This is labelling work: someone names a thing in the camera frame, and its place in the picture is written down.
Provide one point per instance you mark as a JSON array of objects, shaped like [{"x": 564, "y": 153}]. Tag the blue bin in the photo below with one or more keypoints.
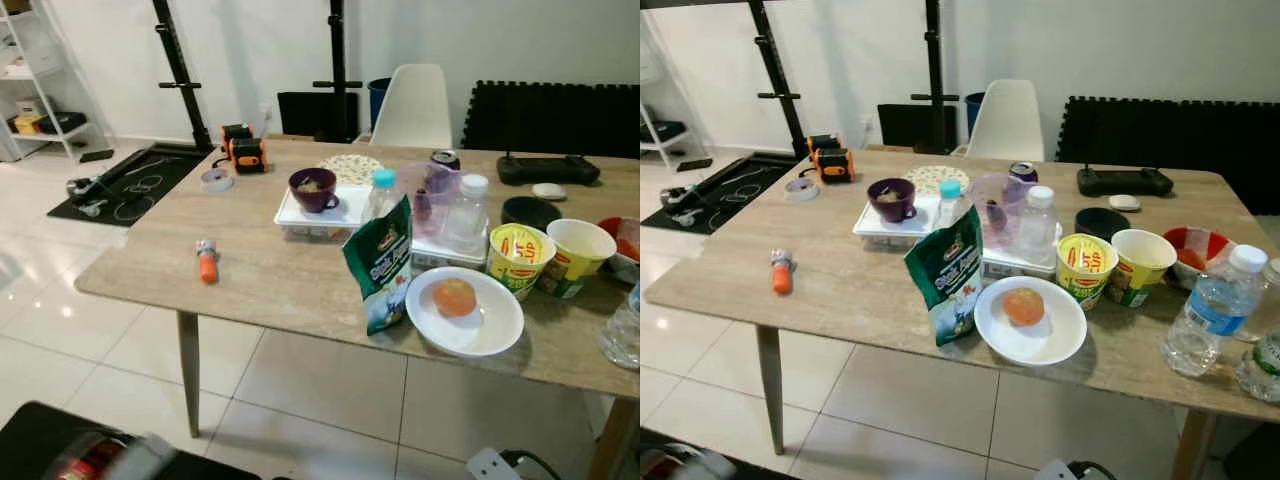
[
  {"x": 974, "y": 112},
  {"x": 378, "y": 100}
]

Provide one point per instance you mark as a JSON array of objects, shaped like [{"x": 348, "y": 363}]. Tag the black case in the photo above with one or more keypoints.
[
  {"x": 305, "y": 115},
  {"x": 905, "y": 125}
]

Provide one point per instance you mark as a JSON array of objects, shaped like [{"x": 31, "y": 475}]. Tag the black slanted rack upright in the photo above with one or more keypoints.
[
  {"x": 778, "y": 70},
  {"x": 180, "y": 70}
]

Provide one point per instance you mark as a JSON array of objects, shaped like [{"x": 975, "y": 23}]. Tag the clear plastic storage box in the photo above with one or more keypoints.
[
  {"x": 440, "y": 258},
  {"x": 1005, "y": 268}
]

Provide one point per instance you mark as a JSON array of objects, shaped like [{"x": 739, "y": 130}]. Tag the purple mug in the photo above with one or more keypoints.
[
  {"x": 890, "y": 205},
  {"x": 312, "y": 195}
]

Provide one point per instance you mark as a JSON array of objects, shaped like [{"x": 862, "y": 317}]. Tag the black foam tile panel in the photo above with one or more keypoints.
[
  {"x": 1180, "y": 135},
  {"x": 550, "y": 120}
]

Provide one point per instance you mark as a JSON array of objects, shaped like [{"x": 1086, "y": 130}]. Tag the orange black tape measure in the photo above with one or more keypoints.
[
  {"x": 248, "y": 157},
  {"x": 822, "y": 143},
  {"x": 835, "y": 167},
  {"x": 235, "y": 133}
]

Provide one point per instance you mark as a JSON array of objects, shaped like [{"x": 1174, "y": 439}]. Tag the orange round fruit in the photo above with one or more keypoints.
[
  {"x": 455, "y": 298},
  {"x": 1023, "y": 306}
]

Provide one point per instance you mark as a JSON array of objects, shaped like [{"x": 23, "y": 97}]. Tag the blue label water bottle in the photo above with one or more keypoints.
[
  {"x": 1210, "y": 310},
  {"x": 622, "y": 335}
]

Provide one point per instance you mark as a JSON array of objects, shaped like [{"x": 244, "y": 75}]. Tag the green label water bottle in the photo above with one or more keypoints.
[{"x": 1262, "y": 370}]

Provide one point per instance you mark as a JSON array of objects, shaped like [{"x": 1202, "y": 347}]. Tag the white shelf rack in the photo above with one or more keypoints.
[
  {"x": 662, "y": 150},
  {"x": 30, "y": 70}
]

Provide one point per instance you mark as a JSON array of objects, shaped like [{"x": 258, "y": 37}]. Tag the clear bottle teal cap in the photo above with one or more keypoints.
[
  {"x": 950, "y": 205},
  {"x": 383, "y": 195}
]

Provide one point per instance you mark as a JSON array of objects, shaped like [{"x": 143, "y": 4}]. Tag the small orange silver bottle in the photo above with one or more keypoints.
[
  {"x": 208, "y": 265},
  {"x": 782, "y": 275}
]

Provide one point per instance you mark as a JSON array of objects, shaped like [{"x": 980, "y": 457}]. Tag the red shiny can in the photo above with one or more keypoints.
[
  {"x": 662, "y": 465},
  {"x": 90, "y": 460}
]

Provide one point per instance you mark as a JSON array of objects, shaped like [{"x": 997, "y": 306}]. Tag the white round plate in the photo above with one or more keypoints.
[
  {"x": 490, "y": 325},
  {"x": 1060, "y": 335}
]

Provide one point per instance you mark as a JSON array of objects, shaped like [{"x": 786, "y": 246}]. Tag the clear bottle white cap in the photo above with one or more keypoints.
[
  {"x": 467, "y": 215},
  {"x": 1038, "y": 225},
  {"x": 1265, "y": 300}
]

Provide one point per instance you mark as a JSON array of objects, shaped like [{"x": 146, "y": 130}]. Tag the black round bowl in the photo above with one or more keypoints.
[
  {"x": 530, "y": 212},
  {"x": 1100, "y": 222}
]

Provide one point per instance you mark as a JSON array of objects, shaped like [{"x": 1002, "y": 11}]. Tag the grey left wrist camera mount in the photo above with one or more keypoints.
[
  {"x": 150, "y": 455},
  {"x": 712, "y": 465}
]

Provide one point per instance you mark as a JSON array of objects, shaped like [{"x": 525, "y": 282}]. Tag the white plastic chair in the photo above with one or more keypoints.
[
  {"x": 1006, "y": 125},
  {"x": 412, "y": 110}
]

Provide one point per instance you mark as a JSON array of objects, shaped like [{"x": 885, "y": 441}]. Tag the black straight rack upright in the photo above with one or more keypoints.
[
  {"x": 935, "y": 60},
  {"x": 338, "y": 60}
]

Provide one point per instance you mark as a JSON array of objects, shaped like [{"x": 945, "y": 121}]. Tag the green snack bag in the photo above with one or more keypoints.
[
  {"x": 945, "y": 280},
  {"x": 380, "y": 270}
]

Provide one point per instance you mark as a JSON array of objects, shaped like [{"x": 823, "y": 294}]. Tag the yellow lidded noodle cup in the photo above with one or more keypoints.
[
  {"x": 1085, "y": 265},
  {"x": 520, "y": 255}
]

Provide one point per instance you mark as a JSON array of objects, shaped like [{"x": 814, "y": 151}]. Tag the yellow open noodle cup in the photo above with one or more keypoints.
[
  {"x": 580, "y": 250},
  {"x": 1142, "y": 262}
]

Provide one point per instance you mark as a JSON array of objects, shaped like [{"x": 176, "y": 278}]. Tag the pink translucent pitcher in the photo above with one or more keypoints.
[
  {"x": 428, "y": 200},
  {"x": 995, "y": 210}
]

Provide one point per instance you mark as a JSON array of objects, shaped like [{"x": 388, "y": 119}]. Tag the yellow box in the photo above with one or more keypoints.
[{"x": 28, "y": 123}]

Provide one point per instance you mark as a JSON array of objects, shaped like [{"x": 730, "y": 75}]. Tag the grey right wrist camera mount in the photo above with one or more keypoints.
[
  {"x": 1055, "y": 470},
  {"x": 495, "y": 466}
]

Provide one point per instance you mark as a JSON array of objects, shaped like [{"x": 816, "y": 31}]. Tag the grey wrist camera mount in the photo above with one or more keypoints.
[
  {"x": 712, "y": 465},
  {"x": 1055, "y": 470},
  {"x": 150, "y": 455},
  {"x": 495, "y": 466}
]

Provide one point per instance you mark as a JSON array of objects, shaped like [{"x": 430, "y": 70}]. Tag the black bag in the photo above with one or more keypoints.
[
  {"x": 668, "y": 131},
  {"x": 62, "y": 123}
]

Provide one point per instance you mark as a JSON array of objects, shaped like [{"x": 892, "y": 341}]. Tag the wooden dining table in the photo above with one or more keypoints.
[
  {"x": 280, "y": 270},
  {"x": 880, "y": 300}
]

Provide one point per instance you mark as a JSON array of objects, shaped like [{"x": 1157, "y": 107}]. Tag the small white oval case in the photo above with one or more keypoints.
[
  {"x": 548, "y": 191},
  {"x": 1124, "y": 202}
]

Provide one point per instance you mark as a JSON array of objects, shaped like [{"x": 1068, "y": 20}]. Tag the soda can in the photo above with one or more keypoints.
[
  {"x": 446, "y": 160},
  {"x": 1023, "y": 172}
]

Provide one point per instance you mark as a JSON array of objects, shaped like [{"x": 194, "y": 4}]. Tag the black remote controller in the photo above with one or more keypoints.
[
  {"x": 1125, "y": 182},
  {"x": 548, "y": 170}
]

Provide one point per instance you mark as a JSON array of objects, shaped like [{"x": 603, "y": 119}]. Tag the patterned round plate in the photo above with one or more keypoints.
[
  {"x": 938, "y": 178},
  {"x": 352, "y": 168}
]

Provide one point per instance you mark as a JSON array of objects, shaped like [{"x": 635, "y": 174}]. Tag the white lidded food container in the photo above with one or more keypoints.
[
  {"x": 300, "y": 222},
  {"x": 880, "y": 232}
]

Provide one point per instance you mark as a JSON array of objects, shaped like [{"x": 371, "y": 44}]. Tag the clear tape roll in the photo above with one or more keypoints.
[
  {"x": 216, "y": 182},
  {"x": 801, "y": 192}
]

